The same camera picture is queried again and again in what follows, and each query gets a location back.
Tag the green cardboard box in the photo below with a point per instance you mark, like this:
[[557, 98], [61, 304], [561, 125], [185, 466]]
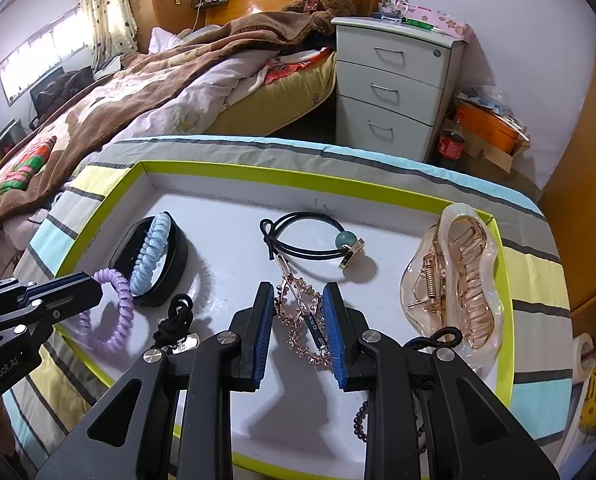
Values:
[[238, 200]]

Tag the clear hair claw clip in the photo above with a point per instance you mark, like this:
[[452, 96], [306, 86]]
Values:
[[457, 280]]

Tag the gold rhinestone hair clip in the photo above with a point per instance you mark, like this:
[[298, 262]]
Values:
[[289, 317]]

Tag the green pen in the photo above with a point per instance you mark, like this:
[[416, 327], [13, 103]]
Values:
[[420, 23]]

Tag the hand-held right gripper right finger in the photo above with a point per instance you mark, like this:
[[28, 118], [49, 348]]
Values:
[[334, 330]]

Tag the grey drawer nightstand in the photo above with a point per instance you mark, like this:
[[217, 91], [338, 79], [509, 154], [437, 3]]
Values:
[[387, 80]]

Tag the patterned curtain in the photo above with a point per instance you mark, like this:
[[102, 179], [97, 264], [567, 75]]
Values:
[[108, 10]]

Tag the pink floral box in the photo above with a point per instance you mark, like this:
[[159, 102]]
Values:
[[447, 22]]

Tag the white tape roll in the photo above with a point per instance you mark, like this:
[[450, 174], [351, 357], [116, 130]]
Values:
[[577, 360]]

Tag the orange box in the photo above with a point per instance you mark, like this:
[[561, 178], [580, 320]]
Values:
[[487, 130]]

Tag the black fitness band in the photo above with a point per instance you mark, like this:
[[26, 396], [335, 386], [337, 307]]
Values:
[[125, 252]]

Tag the window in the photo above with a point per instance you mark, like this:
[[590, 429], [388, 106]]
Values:
[[33, 60]]

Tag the cola bottle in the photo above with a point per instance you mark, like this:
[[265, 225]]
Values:
[[450, 147]]

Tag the clear plastic container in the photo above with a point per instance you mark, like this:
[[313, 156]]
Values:
[[392, 4]]

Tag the brown blanket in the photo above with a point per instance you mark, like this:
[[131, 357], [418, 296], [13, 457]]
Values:
[[128, 90]]

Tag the red white cloth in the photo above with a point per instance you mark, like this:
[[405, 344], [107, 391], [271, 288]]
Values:
[[288, 72]]

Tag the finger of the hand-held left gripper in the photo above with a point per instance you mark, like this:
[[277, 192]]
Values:
[[68, 302], [38, 285]]

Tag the olive yellow mattress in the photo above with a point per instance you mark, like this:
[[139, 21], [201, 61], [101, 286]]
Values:
[[278, 100]]

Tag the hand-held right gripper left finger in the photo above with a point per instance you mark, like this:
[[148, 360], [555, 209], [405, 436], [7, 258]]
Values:
[[263, 330]]

